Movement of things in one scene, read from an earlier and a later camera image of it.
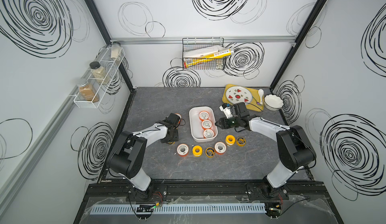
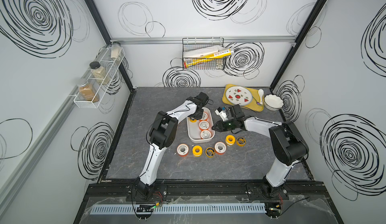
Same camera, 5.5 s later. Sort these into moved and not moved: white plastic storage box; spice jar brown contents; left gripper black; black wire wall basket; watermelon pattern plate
Moved: white plastic storage box; left gripper black
Not moved: watermelon pattern plate; black wire wall basket; spice jar brown contents
